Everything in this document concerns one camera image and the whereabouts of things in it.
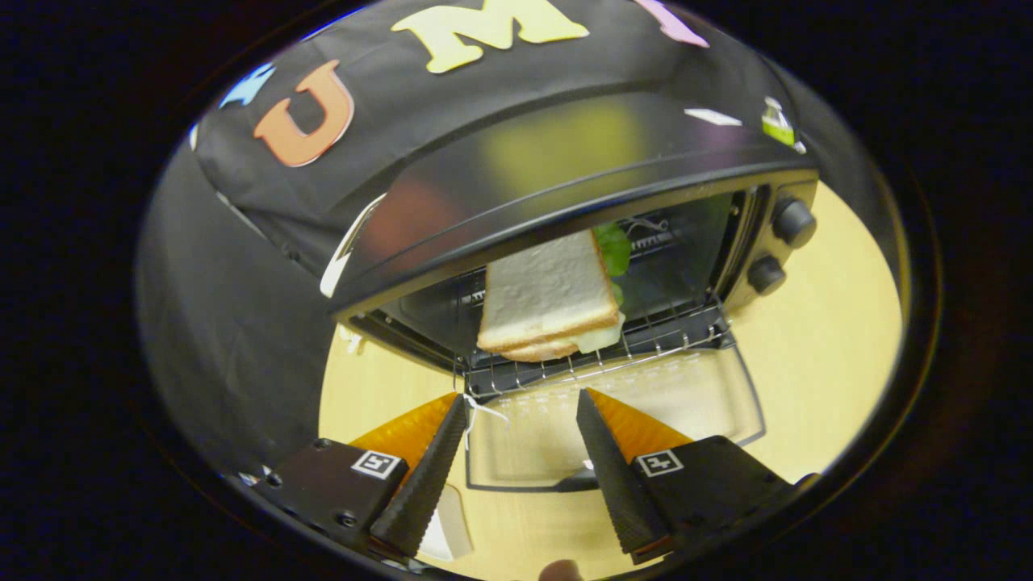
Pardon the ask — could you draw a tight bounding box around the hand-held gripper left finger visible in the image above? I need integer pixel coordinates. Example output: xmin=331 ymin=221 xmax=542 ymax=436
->
xmin=266 ymin=393 xmax=470 ymax=559

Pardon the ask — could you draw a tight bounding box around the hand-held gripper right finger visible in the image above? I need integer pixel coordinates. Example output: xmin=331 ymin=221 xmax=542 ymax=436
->
xmin=575 ymin=387 xmax=820 ymax=564

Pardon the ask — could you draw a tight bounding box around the white bread lettuce sandwich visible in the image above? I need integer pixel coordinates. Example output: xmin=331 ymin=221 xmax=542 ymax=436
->
xmin=476 ymin=222 xmax=633 ymax=362

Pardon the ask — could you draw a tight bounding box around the black toaster oven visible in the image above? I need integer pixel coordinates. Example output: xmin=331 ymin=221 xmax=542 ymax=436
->
xmin=329 ymin=90 xmax=820 ymax=493

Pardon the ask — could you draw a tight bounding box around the white food tray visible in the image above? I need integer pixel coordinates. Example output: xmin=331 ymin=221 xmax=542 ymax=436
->
xmin=416 ymin=484 xmax=475 ymax=562

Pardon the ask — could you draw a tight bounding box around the green label plastic bottle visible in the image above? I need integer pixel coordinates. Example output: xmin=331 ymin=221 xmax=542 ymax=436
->
xmin=761 ymin=97 xmax=808 ymax=154

